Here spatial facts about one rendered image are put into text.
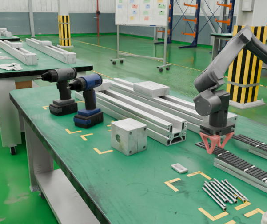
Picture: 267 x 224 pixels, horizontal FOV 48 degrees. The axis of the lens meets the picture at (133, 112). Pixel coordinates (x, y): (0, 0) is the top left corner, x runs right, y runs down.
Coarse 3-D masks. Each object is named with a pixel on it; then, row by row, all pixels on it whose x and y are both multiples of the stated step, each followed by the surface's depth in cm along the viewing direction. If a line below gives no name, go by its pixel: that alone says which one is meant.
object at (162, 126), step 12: (96, 96) 155; (108, 96) 146; (120, 96) 147; (108, 108) 146; (120, 108) 136; (132, 108) 128; (144, 108) 133; (156, 108) 129; (144, 120) 122; (156, 120) 115; (168, 120) 121; (180, 120) 115; (156, 132) 118; (168, 132) 112; (180, 132) 116; (168, 144) 114
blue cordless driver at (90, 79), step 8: (80, 80) 122; (88, 80) 125; (96, 80) 128; (72, 88) 120; (80, 88) 122; (88, 88) 126; (88, 96) 129; (88, 104) 130; (80, 112) 129; (88, 112) 128; (96, 112) 133; (80, 120) 128; (88, 120) 128; (96, 120) 132
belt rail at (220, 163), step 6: (216, 156) 99; (216, 162) 99; (222, 162) 96; (222, 168) 96; (228, 168) 95; (234, 168) 92; (234, 174) 93; (240, 174) 92; (246, 174) 89; (246, 180) 90; (252, 180) 88; (258, 180) 86; (258, 186) 86; (264, 186) 86
